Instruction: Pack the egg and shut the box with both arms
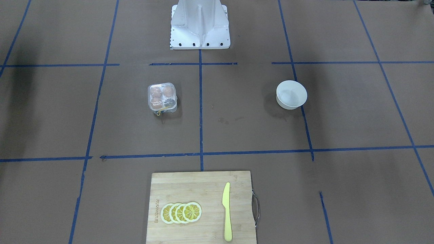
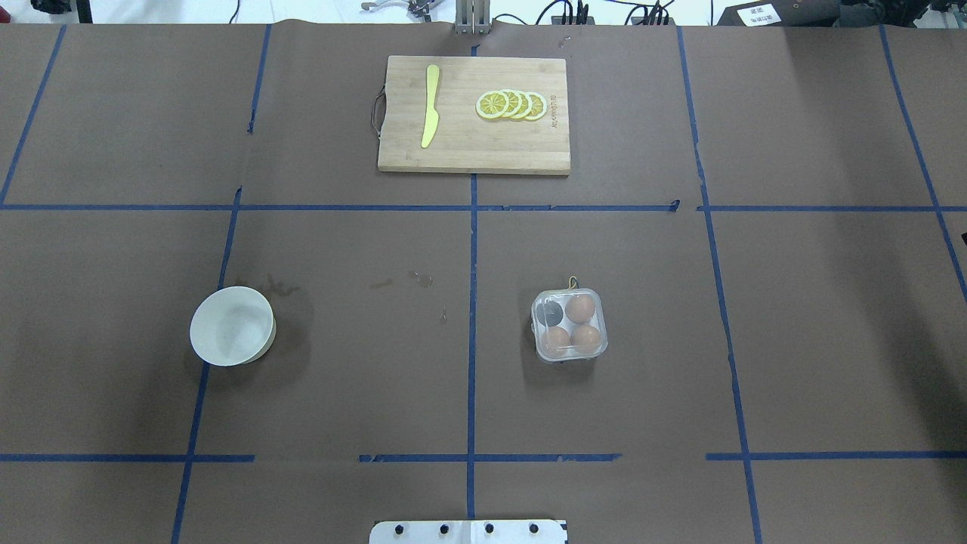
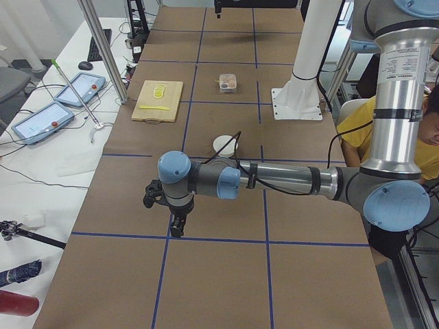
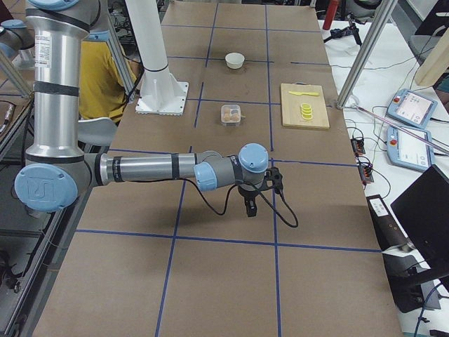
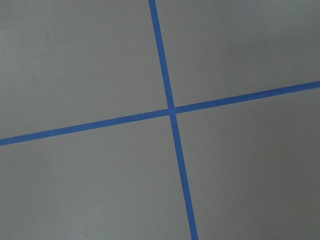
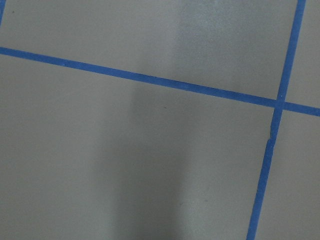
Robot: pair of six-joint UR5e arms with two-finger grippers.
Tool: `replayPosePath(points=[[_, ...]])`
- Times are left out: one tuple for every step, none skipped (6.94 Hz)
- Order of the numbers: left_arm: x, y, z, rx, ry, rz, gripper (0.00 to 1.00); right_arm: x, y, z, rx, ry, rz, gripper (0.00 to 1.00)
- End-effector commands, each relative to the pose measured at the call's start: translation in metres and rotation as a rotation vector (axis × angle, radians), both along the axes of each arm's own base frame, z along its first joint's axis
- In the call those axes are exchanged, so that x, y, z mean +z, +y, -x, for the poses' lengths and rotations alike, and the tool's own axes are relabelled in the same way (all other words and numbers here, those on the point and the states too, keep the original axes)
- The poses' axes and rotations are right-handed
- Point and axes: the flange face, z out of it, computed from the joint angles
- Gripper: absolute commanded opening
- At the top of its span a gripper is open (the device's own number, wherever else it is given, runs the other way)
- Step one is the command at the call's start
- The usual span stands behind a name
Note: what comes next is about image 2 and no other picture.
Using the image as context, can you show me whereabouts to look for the clear plastic egg box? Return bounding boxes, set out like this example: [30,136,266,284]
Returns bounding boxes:
[530,288,609,363]

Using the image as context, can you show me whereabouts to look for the brown egg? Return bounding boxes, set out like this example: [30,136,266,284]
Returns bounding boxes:
[565,293,598,324]
[539,326,571,359]
[570,324,602,354]

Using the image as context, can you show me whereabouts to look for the white bowl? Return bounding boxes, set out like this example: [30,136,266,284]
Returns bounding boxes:
[189,286,277,367]

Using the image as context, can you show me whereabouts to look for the yellow plastic knife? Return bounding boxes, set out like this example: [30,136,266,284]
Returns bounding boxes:
[420,64,440,149]

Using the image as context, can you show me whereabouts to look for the wooden cutting board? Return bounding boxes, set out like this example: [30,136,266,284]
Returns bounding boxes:
[378,55,571,176]

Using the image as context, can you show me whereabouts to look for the yellow lemon slices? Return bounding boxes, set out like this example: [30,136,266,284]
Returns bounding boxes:
[474,88,550,122]

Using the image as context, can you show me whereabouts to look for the black device with white label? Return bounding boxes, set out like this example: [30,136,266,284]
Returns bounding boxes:
[715,1,842,27]

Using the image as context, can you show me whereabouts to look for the aluminium frame post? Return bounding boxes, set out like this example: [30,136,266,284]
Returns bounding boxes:
[455,0,493,35]

